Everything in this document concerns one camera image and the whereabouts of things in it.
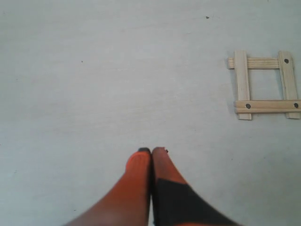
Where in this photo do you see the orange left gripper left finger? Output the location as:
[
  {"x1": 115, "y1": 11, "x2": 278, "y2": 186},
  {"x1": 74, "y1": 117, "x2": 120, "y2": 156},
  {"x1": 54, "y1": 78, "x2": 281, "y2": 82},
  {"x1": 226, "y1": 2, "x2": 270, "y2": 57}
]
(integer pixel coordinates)
[{"x1": 67, "y1": 147, "x2": 151, "y2": 226}]

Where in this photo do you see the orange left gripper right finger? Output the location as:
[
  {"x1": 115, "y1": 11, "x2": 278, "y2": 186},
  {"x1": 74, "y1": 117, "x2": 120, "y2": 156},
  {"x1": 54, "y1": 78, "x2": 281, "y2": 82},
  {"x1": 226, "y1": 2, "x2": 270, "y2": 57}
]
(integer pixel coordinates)
[{"x1": 152, "y1": 147, "x2": 237, "y2": 226}]

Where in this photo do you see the wooden stick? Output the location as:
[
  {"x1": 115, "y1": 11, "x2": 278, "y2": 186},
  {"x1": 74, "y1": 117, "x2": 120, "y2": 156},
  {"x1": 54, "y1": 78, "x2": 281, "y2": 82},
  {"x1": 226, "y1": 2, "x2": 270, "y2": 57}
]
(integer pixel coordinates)
[
  {"x1": 234, "y1": 49, "x2": 253, "y2": 121},
  {"x1": 234, "y1": 99, "x2": 301, "y2": 114},
  {"x1": 277, "y1": 51, "x2": 301, "y2": 119}
]

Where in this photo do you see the wooden stick horizontal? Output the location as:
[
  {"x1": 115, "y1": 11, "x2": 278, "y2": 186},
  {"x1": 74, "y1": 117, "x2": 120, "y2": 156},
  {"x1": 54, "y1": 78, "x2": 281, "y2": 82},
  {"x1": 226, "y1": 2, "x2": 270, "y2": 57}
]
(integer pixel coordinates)
[{"x1": 227, "y1": 57, "x2": 280, "y2": 70}]

